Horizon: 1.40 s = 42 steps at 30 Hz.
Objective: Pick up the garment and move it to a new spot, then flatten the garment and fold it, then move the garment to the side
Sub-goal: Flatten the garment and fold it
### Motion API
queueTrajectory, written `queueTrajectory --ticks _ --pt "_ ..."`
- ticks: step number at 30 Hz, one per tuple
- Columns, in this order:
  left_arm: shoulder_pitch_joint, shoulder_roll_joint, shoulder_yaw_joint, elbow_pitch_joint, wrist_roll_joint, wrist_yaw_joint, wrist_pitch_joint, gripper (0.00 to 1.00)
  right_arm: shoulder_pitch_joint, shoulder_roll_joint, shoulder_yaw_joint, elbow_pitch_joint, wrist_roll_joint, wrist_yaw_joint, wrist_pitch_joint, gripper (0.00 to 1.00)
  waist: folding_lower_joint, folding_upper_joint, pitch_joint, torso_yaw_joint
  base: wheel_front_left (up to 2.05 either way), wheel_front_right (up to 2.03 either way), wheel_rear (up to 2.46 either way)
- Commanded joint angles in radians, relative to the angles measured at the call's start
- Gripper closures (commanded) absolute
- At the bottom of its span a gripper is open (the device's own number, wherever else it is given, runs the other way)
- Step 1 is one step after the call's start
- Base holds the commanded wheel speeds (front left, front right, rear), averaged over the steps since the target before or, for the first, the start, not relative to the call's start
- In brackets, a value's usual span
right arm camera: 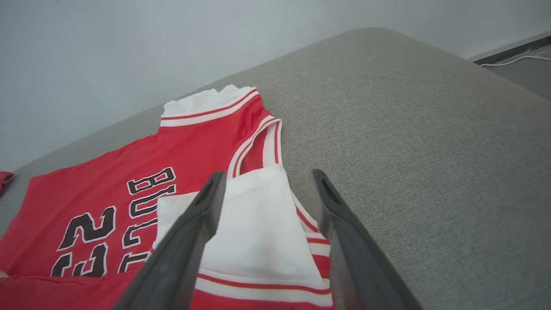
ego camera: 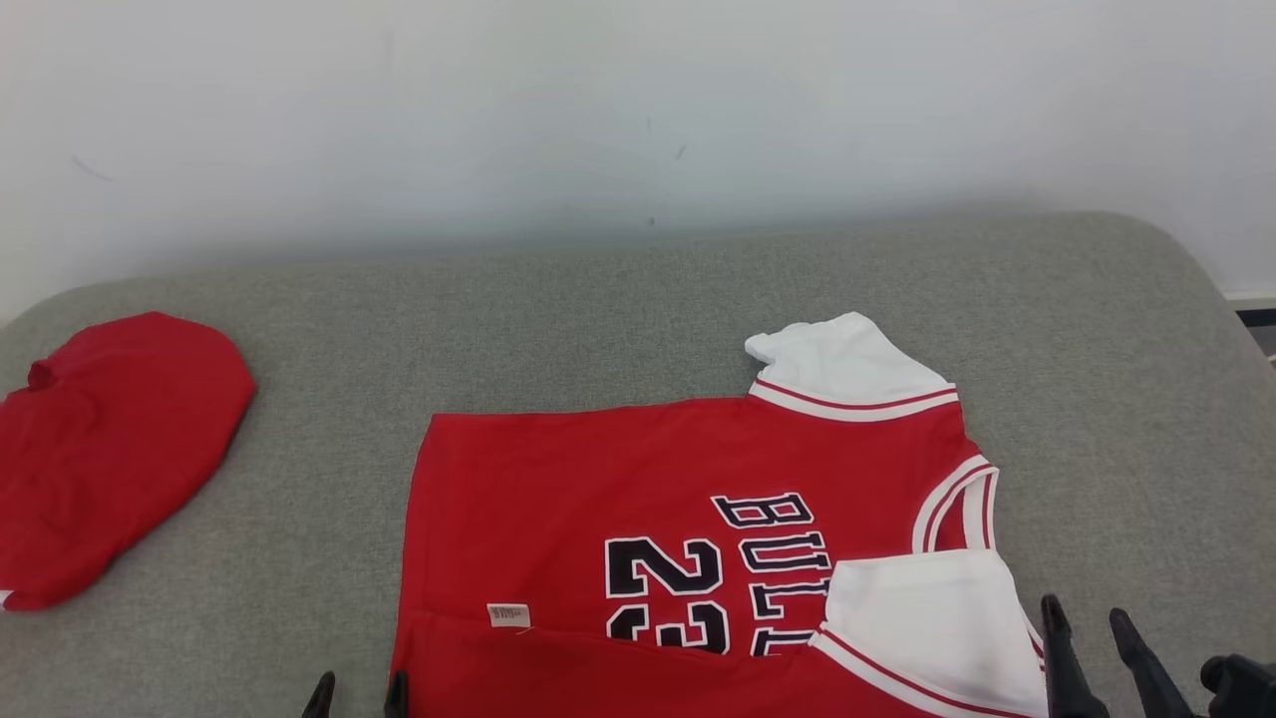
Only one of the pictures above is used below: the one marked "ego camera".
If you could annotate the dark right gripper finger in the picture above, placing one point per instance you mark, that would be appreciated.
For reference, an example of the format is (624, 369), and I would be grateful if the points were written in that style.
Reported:
(1148, 683)
(1067, 678)

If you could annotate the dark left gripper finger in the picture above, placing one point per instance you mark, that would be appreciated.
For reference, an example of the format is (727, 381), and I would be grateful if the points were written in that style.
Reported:
(397, 698)
(321, 698)

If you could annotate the red jersey number 23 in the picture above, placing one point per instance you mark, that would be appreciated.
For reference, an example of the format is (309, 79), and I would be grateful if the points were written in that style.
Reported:
(558, 489)

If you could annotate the red shorts white trim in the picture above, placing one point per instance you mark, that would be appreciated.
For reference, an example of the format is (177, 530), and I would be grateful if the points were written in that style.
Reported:
(110, 449)

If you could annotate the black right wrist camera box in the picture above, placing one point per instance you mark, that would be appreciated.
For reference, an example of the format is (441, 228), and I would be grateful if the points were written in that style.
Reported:
(1246, 688)

